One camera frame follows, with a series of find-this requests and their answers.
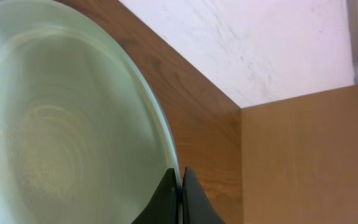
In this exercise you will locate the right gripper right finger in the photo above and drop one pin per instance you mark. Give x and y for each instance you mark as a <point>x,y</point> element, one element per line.
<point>196,207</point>

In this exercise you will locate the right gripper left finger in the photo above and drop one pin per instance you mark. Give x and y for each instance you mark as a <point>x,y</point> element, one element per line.
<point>163,206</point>

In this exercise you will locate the light blue plate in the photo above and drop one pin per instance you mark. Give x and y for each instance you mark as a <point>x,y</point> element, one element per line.
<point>83,138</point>

